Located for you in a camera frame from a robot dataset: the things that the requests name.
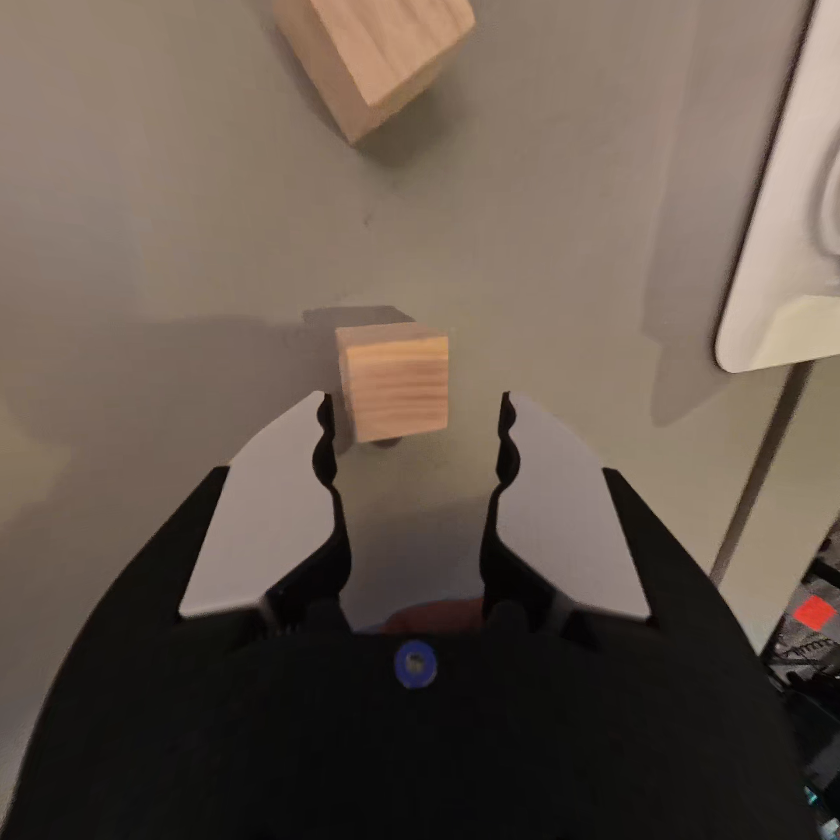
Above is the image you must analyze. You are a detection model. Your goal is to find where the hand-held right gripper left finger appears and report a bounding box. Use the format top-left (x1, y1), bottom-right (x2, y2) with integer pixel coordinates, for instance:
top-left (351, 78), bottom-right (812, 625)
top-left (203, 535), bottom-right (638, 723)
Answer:
top-left (178, 392), bottom-right (352, 618)

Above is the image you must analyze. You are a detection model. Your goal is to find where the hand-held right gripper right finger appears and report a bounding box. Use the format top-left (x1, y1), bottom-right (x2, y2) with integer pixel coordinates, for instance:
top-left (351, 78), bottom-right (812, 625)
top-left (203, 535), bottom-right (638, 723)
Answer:
top-left (479, 392), bottom-right (651, 621)

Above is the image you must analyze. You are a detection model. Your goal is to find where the wooden cube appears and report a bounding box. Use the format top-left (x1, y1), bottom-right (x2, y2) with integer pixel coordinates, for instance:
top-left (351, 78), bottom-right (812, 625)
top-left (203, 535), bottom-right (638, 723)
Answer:
top-left (272, 0), bottom-right (476, 147)
top-left (335, 322), bottom-right (450, 444)

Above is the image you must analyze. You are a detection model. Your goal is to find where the dark clutter with red patch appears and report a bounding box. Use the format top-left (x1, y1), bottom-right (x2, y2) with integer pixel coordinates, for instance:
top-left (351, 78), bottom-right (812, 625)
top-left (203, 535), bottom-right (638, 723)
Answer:
top-left (764, 518), bottom-right (840, 821)

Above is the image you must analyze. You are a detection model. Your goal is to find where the document stand with white base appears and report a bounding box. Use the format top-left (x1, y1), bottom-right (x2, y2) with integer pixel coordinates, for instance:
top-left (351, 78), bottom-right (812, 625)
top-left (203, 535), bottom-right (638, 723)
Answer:
top-left (714, 0), bottom-right (840, 375)

